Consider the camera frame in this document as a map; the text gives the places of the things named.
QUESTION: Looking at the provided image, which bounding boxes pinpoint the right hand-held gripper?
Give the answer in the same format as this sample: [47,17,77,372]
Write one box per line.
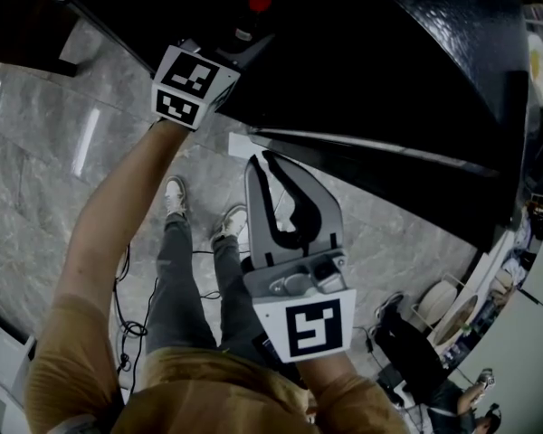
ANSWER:
[241,149,358,364]

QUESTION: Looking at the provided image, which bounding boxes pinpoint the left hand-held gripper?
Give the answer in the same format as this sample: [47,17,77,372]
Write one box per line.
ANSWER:
[151,33,277,132]

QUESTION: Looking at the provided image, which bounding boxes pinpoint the red-capped dark soda bottle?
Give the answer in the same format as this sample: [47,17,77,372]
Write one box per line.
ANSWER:
[228,0,275,50]

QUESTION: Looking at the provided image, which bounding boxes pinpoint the black fridge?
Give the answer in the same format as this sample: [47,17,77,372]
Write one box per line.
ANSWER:
[49,0,531,253]

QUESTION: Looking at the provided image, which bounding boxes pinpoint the person's right forearm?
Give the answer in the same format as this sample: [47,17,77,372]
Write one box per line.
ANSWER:
[293,351,359,395]

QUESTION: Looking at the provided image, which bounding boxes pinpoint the person's left forearm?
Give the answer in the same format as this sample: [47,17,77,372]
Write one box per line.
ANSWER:
[53,118,195,309]

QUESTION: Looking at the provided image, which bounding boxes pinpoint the grey marble floor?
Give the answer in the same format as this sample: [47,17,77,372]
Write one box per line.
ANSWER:
[0,18,519,434]

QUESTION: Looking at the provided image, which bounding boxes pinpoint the person's right white shoe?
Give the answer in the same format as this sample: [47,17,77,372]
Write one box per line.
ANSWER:
[211,204,250,244]

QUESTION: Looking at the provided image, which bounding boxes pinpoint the person's white shoe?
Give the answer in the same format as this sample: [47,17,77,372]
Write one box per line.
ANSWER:
[164,175,189,217]
[211,204,250,244]

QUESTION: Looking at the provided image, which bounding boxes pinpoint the person's left white shoe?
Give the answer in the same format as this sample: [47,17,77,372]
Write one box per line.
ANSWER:
[164,175,189,217]

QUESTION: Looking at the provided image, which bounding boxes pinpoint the person's grey trousers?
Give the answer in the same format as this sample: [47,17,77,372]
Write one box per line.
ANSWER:
[143,212,275,363]

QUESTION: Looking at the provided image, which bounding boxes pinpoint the dark brown cabinet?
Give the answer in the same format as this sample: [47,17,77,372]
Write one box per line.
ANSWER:
[0,0,81,79]

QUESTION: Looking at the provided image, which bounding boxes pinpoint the round wooden tray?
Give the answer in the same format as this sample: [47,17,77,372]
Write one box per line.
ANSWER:
[433,295,480,346]

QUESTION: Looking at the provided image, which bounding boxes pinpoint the person's tan shirt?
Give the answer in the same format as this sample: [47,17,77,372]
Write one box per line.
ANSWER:
[24,293,411,434]

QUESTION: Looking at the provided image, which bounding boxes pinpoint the black cable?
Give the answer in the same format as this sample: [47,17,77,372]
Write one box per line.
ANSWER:
[111,241,160,382]
[190,249,252,303]

